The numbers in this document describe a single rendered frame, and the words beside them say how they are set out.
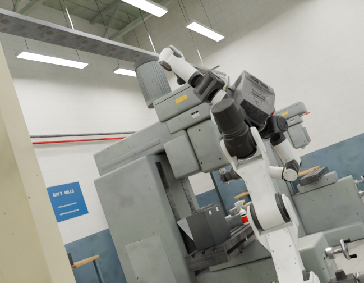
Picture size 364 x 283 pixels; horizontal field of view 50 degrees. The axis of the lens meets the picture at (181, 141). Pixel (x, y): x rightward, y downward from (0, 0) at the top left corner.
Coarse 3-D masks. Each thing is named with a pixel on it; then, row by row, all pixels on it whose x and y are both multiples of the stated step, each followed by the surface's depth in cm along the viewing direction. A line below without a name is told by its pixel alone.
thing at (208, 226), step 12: (216, 204) 220; (192, 216) 207; (204, 216) 203; (216, 216) 213; (192, 228) 207; (204, 228) 204; (216, 228) 208; (228, 228) 220; (204, 240) 204; (216, 240) 203
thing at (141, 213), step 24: (120, 168) 265; (144, 168) 255; (168, 168) 272; (120, 192) 266; (144, 192) 256; (168, 192) 260; (192, 192) 287; (120, 216) 266; (144, 216) 257; (168, 216) 250; (120, 240) 267; (144, 240) 257; (168, 240) 249; (192, 240) 262; (144, 264) 258; (168, 264) 249
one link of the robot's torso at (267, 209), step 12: (252, 132) 176; (228, 156) 181; (264, 156) 178; (240, 168) 181; (252, 168) 179; (264, 168) 177; (252, 180) 178; (264, 180) 177; (252, 192) 178; (264, 192) 176; (276, 192) 184; (252, 204) 178; (264, 204) 175; (276, 204) 172; (252, 216) 176; (264, 216) 174; (276, 216) 172; (288, 216) 174; (264, 228) 176
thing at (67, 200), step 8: (64, 184) 704; (72, 184) 720; (48, 192) 667; (56, 192) 681; (64, 192) 697; (72, 192) 712; (80, 192) 728; (56, 200) 674; (64, 200) 689; (72, 200) 704; (80, 200) 720; (56, 208) 667; (64, 208) 682; (72, 208) 697; (80, 208) 713; (56, 216) 661; (64, 216) 676; (72, 216) 690
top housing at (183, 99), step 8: (224, 80) 258; (184, 88) 250; (192, 88) 247; (168, 96) 256; (176, 96) 253; (184, 96) 250; (192, 96) 247; (160, 104) 259; (168, 104) 256; (176, 104) 253; (184, 104) 250; (192, 104) 248; (160, 112) 259; (168, 112) 256; (176, 112) 253; (160, 120) 259
